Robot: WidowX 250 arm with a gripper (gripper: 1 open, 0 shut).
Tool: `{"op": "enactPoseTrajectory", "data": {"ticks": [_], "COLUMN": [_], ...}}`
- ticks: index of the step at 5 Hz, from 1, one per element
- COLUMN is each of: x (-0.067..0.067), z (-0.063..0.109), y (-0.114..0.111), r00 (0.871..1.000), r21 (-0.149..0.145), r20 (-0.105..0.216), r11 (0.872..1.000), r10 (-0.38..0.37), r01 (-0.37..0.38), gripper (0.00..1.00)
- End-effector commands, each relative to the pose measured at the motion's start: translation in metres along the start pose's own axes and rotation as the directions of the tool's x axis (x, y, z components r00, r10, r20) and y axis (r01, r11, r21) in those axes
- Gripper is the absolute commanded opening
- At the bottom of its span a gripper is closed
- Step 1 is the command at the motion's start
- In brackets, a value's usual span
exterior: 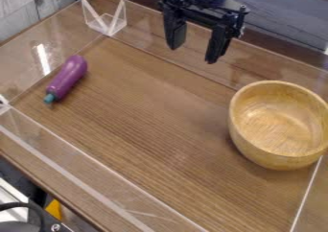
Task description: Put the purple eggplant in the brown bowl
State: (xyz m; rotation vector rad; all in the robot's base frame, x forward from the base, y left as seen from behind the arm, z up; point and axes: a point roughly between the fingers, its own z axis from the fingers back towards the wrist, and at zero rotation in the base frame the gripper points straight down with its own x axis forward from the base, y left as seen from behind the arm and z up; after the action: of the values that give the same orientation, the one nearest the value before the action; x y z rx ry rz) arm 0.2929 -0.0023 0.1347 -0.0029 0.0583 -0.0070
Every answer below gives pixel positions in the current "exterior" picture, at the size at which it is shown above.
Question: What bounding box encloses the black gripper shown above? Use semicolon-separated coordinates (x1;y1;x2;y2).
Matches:
161;0;251;64

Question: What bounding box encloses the purple toy eggplant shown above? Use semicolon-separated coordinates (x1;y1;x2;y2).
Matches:
44;55;87;104

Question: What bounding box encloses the brown wooden bowl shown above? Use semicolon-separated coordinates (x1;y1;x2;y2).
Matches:
228;81;328;171

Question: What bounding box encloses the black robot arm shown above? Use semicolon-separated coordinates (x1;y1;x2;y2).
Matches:
160;0;251;64

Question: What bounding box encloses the yellow object under table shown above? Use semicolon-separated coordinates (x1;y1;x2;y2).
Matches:
46;199;63;220

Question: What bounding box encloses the clear acrylic wall enclosure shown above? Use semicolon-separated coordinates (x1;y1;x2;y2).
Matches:
0;0;328;232

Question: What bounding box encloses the black cable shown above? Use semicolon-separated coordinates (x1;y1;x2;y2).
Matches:
0;201;46;232

